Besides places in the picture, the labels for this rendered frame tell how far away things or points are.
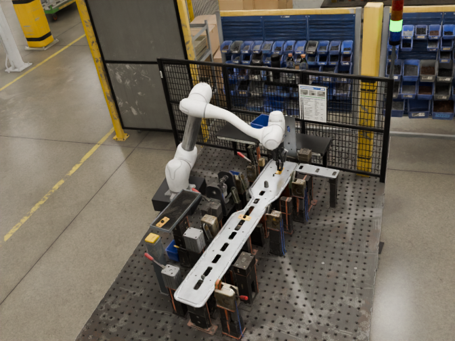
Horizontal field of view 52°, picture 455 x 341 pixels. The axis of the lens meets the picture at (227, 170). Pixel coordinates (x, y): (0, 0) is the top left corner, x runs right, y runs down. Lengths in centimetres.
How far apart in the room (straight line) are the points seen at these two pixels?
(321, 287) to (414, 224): 171
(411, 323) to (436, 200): 143
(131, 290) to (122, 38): 314
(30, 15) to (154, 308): 802
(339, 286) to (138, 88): 357
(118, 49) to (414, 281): 384
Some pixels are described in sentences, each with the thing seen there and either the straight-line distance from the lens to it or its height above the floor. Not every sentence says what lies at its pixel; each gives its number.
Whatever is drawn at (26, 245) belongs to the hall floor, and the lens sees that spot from 495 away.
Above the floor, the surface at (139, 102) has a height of 54.
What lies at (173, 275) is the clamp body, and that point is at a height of 106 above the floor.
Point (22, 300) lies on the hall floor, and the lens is 443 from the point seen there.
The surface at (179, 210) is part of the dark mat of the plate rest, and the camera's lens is 283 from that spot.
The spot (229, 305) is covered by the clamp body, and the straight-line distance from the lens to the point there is 250.
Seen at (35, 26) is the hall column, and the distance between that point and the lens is 1026.
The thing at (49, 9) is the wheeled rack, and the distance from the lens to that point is 1217.
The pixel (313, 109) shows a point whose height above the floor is 125.
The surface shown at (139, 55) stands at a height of 113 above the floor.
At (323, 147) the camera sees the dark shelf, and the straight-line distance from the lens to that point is 347.
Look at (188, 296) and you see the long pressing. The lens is 256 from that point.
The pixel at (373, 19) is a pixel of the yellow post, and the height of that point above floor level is 192.
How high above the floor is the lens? 293
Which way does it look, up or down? 35 degrees down
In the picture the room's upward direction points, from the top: 9 degrees counter-clockwise
